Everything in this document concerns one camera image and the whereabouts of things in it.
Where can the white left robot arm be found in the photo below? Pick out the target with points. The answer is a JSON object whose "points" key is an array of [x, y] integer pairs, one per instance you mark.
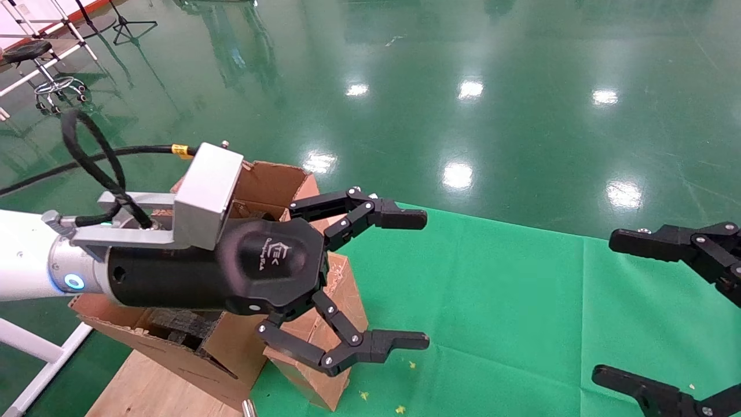
{"points": [[23, 255]]}

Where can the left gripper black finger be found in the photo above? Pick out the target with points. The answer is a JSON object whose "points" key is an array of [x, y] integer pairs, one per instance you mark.
{"points": [[376, 343], [382, 215]]}

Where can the white metal rack frame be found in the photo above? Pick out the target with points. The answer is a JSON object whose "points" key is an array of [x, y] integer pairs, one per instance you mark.
{"points": [[63, 20]]}

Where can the large open cardboard carton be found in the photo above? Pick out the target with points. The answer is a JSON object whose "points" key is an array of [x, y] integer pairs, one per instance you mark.
{"points": [[266, 182]]}

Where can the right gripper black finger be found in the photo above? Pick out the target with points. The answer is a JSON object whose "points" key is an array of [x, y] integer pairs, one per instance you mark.
{"points": [[677, 242], [654, 394]]}

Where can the black foam block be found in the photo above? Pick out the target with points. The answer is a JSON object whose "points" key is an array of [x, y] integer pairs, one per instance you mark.
{"points": [[185, 324]]}

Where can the white tube table frame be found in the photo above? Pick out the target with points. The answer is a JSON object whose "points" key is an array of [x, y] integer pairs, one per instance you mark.
{"points": [[23, 341]]}

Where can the black tripod stand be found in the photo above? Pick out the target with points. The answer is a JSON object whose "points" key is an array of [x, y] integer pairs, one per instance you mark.
{"points": [[124, 26]]}

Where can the black round stool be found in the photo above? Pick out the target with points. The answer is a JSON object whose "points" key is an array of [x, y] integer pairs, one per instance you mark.
{"points": [[26, 51]]}

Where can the small taped cardboard box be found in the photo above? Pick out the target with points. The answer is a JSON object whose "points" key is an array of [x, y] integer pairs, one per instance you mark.
{"points": [[347, 289]]}

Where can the green table cloth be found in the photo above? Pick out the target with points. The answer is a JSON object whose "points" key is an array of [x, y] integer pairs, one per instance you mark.
{"points": [[509, 318]]}

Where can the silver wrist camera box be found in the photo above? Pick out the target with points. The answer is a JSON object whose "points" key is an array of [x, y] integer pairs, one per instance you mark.
{"points": [[205, 191]]}

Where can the black round-base stand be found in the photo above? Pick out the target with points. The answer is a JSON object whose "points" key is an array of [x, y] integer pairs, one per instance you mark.
{"points": [[95, 26]]}

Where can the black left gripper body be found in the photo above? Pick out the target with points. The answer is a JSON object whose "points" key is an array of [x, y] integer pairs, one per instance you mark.
{"points": [[260, 272]]}

